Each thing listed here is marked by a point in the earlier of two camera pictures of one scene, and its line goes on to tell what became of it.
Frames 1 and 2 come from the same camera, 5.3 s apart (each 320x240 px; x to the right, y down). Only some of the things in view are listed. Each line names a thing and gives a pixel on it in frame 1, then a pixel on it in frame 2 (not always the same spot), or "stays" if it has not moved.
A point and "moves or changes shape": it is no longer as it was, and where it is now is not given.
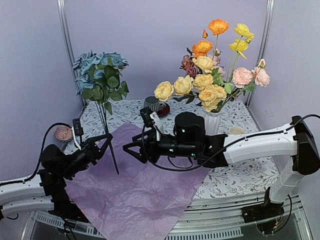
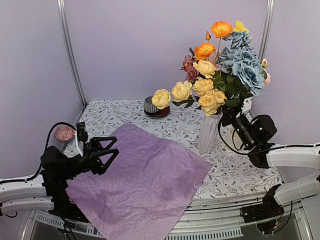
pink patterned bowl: (63, 133) stays
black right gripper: (144, 147) to (228, 116)
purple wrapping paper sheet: (119, 196) stays
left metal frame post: (64, 25) stays
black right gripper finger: (93, 152) to (97, 166)
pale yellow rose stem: (201, 86) moves or changes shape
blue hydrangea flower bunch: (100, 77) to (242, 73)
